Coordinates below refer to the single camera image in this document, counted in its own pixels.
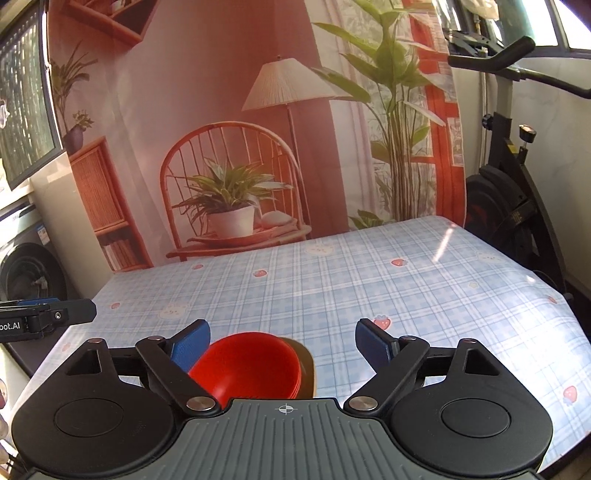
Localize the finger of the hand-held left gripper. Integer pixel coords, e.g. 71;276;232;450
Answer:
0;298;98;340

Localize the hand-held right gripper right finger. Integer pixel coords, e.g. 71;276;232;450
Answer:
347;318;502;412

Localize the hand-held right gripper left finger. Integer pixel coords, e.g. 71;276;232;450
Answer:
65;319;222;414

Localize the small red bowl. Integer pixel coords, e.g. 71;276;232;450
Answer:
189;335;298;401

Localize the orange plate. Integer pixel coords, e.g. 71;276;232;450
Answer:
281;337;318;398

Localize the large red bowl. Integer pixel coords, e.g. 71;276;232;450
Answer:
288;353;304;398

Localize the medium red bowl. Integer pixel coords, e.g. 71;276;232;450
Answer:
285;355;301;400

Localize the grey washing machine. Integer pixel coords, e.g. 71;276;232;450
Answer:
0;203;84;384

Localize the black exercise bike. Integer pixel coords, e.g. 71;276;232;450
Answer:
443;30;591;296

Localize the mesh screened window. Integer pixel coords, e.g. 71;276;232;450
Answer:
0;0;68;190

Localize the printed room scene backdrop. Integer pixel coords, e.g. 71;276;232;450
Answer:
46;0;469;273

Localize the white cloth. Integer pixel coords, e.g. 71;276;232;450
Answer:
462;0;500;21

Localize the teal curtain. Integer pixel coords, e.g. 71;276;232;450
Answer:
480;0;559;47

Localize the bright window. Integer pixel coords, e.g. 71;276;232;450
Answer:
549;0;591;51

